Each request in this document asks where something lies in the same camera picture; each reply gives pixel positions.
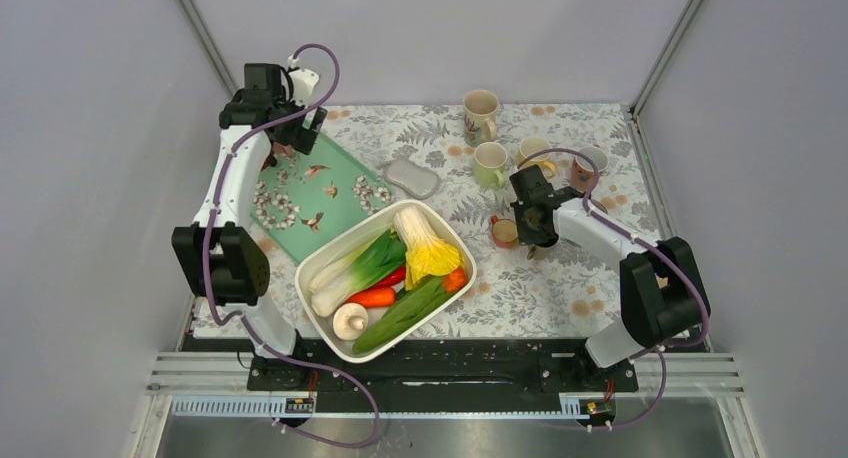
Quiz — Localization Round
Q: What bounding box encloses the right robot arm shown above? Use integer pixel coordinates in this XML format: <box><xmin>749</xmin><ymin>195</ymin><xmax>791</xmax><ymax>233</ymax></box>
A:
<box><xmin>509</xmin><ymin>165</ymin><xmax>710</xmax><ymax>390</ymax></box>

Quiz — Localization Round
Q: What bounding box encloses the floral tablecloth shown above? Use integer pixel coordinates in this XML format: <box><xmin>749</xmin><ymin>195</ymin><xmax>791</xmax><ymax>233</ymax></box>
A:
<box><xmin>193</xmin><ymin>103</ymin><xmax>690</xmax><ymax>342</ymax></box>

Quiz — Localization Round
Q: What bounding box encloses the brown small cup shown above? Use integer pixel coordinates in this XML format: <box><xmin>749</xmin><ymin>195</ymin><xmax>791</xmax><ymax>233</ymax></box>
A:
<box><xmin>527</xmin><ymin>246</ymin><xmax>548</xmax><ymax>260</ymax></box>

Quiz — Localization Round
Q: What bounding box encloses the light green mug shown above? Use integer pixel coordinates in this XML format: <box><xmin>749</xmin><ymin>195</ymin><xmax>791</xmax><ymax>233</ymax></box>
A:
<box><xmin>473</xmin><ymin>142</ymin><xmax>508</xmax><ymax>189</ymax></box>

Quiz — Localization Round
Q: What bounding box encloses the purple cable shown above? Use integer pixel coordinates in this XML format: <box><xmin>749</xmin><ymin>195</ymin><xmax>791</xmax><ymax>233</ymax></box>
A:
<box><xmin>516</xmin><ymin>148</ymin><xmax>711</xmax><ymax>433</ymax></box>
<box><xmin>200</xmin><ymin>43</ymin><xmax>384</xmax><ymax>450</ymax></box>

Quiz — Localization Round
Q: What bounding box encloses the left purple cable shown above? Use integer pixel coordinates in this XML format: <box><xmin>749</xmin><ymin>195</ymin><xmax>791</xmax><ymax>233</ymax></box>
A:
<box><xmin>200</xmin><ymin>43</ymin><xmax>384</xmax><ymax>450</ymax></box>

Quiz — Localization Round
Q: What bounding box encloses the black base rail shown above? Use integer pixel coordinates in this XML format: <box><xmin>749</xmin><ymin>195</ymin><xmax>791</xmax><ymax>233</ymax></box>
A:
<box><xmin>248</xmin><ymin>339</ymin><xmax>639</xmax><ymax>394</ymax></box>

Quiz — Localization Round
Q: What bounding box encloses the white mushroom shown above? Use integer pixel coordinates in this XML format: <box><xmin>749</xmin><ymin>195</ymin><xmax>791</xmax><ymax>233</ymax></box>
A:
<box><xmin>332</xmin><ymin>303</ymin><xmax>369</xmax><ymax>341</ymax></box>

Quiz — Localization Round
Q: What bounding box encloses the peach floral mug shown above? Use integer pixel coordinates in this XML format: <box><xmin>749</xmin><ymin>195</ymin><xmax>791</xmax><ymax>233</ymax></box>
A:
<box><xmin>570</xmin><ymin>146</ymin><xmax>609</xmax><ymax>192</ymax></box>

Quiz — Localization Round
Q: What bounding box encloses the yellow mug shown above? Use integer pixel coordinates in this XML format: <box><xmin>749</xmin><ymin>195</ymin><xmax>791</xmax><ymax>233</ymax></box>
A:
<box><xmin>517</xmin><ymin>136</ymin><xmax>558</xmax><ymax>179</ymax></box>

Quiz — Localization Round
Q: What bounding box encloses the white rectangular basin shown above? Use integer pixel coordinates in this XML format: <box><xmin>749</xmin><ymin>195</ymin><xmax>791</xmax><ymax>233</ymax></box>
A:
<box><xmin>294</xmin><ymin>199</ymin><xmax>478</xmax><ymax>364</ymax></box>

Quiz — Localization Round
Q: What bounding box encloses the cream floral mug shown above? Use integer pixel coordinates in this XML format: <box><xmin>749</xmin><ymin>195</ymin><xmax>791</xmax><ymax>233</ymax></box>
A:
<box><xmin>463</xmin><ymin>89</ymin><xmax>500</xmax><ymax>147</ymax></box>

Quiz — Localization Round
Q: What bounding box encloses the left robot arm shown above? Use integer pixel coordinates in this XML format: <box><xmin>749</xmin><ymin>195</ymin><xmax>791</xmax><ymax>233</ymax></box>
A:
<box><xmin>171</xmin><ymin>58</ymin><xmax>327</xmax><ymax>389</ymax></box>

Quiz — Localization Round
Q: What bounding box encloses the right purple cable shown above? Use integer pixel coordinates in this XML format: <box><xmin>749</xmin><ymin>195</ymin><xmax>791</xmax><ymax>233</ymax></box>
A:
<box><xmin>516</xmin><ymin>148</ymin><xmax>711</xmax><ymax>433</ymax></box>

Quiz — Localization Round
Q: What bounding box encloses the napa cabbage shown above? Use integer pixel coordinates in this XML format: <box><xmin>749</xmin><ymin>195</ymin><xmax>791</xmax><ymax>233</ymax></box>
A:
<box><xmin>393</xmin><ymin>206</ymin><xmax>463</xmax><ymax>291</ymax></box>

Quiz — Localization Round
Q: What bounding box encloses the orange carrot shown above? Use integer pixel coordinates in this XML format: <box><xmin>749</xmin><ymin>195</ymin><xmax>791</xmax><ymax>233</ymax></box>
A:
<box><xmin>347</xmin><ymin>287</ymin><xmax>397</xmax><ymax>309</ymax></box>

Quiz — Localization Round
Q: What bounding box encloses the bok choy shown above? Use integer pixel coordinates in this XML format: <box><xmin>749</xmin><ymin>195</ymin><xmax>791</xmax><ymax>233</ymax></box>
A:
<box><xmin>308</xmin><ymin>230</ymin><xmax>406</xmax><ymax>317</ymax></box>

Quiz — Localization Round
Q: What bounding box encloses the pink tall cup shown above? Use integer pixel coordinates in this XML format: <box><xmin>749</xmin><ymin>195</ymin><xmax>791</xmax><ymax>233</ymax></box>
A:
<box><xmin>272</xmin><ymin>143</ymin><xmax>296</xmax><ymax>159</ymax></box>

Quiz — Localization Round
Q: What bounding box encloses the red mug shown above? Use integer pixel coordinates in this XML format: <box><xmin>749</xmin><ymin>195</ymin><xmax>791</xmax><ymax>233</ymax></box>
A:
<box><xmin>261</xmin><ymin>153</ymin><xmax>278</xmax><ymax>171</ymax></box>

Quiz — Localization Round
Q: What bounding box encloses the grey sponge pad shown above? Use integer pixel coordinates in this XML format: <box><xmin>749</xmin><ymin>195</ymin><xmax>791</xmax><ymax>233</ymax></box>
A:
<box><xmin>383</xmin><ymin>158</ymin><xmax>440</xmax><ymax>200</ymax></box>

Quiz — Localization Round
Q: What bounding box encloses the small orange mug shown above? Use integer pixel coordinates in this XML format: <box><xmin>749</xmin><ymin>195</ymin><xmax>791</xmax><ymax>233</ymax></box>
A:
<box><xmin>490</xmin><ymin>216</ymin><xmax>520</xmax><ymax>249</ymax></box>

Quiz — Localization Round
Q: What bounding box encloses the red chili pepper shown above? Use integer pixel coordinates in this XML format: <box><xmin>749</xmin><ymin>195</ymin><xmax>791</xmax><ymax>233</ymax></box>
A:
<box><xmin>373</xmin><ymin>265</ymin><xmax>406</xmax><ymax>288</ymax></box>

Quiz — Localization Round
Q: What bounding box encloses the green floral tray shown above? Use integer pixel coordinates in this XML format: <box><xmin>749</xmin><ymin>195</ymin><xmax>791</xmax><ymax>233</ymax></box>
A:
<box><xmin>252</xmin><ymin>134</ymin><xmax>394</xmax><ymax>263</ymax></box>

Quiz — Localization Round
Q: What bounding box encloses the purple mug black handle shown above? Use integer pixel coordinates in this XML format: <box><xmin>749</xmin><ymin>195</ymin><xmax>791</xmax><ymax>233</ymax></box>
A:
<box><xmin>590</xmin><ymin>199</ymin><xmax>608</xmax><ymax>214</ymax></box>

